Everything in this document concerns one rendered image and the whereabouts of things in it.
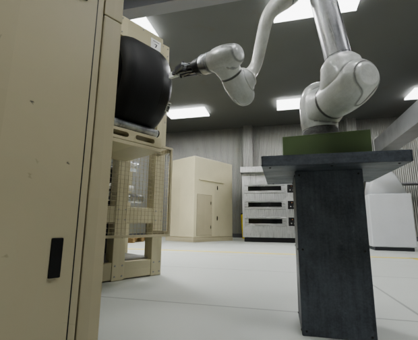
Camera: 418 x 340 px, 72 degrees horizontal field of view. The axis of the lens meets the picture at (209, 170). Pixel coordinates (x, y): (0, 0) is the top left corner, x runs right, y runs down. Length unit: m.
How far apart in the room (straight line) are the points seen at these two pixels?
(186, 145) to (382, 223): 6.77
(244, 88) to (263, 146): 8.46
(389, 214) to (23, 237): 5.52
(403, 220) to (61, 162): 5.54
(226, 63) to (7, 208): 0.94
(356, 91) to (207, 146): 9.03
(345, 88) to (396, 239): 4.76
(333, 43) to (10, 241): 1.20
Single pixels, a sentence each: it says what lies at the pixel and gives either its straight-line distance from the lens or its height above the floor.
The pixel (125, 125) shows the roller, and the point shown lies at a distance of 1.56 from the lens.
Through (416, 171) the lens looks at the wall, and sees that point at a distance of 10.27.
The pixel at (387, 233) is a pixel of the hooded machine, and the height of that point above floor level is 0.28.
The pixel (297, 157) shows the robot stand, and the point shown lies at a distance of 1.10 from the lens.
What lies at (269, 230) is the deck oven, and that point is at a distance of 7.12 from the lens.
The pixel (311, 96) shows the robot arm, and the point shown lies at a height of 0.94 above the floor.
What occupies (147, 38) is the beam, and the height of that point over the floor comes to 1.71.
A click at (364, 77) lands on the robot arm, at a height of 0.90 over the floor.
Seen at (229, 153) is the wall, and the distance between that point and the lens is 9.82.
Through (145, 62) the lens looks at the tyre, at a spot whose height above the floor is 1.21.
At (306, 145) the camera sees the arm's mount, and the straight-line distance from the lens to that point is 1.23.
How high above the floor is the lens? 0.39
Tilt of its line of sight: 11 degrees up
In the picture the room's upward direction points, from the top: 1 degrees clockwise
